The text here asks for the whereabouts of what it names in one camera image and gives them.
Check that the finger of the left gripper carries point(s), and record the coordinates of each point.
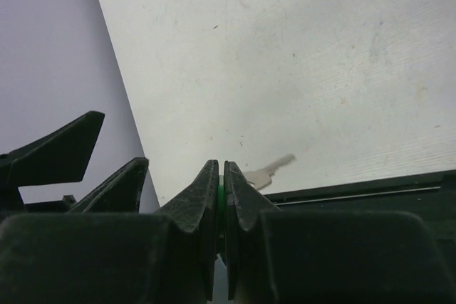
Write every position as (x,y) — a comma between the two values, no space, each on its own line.
(60,157)
(119,193)

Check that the green key tag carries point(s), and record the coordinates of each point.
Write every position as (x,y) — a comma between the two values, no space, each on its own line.
(221,205)

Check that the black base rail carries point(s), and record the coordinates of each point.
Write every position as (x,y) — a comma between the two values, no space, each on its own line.
(431,196)

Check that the silver key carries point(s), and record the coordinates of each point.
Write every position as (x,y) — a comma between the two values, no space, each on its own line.
(262,178)

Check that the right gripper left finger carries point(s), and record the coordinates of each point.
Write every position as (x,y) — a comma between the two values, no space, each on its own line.
(163,257)

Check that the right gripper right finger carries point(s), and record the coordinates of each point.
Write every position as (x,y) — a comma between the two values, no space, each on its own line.
(332,255)

